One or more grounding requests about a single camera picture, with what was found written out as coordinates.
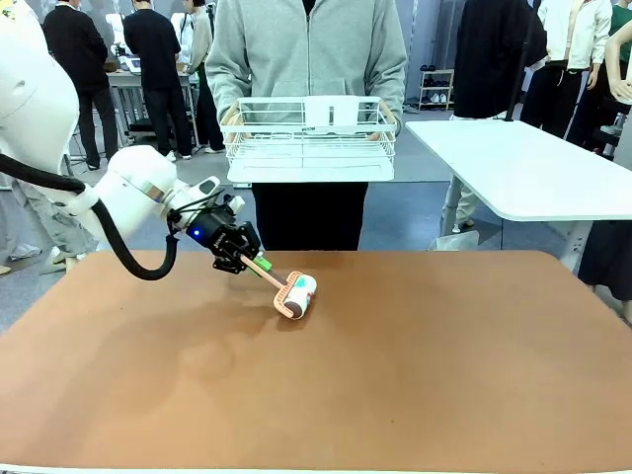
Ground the grey metal work table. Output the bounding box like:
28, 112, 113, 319
104, 67, 199, 149

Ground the black stand pole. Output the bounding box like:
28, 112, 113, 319
502, 0, 540, 122

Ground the white side table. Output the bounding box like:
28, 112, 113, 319
404, 119, 632, 273

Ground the person's grey-sleeved right forearm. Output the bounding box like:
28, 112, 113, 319
203, 58, 254, 119

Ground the person's left hand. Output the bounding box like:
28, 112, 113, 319
376, 104, 402, 140

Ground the person's right hand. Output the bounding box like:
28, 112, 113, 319
219, 104, 246, 133

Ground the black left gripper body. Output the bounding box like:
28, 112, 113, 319
186, 211, 262, 259

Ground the person in black jacket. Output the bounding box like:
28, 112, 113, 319
40, 0, 120, 170

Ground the person's grey-sleeved left forearm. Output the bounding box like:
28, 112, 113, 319
363, 58, 409, 122

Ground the person in black t-shirt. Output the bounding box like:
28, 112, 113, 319
121, 0, 195, 162

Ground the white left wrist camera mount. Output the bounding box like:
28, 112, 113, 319
183, 176, 247, 211

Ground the thick black left arm hose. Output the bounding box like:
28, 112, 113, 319
0, 152, 180, 282

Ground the person in light top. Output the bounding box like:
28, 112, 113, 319
183, 0, 227, 155

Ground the white wire dish rack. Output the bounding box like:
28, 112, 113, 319
219, 96, 399, 185

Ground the person in white jacket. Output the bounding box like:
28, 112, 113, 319
519, 0, 614, 140

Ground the person in grey hoodie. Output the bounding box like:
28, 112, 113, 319
203, 0, 409, 253

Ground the person in grey trousers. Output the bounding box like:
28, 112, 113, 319
0, 172, 98, 277

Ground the white shoe rack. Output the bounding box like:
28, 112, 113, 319
417, 67, 456, 113

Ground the pink lint roller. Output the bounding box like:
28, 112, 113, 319
240, 251, 319, 322

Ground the thin black left gripper cable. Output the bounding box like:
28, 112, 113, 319
167, 190, 234, 236

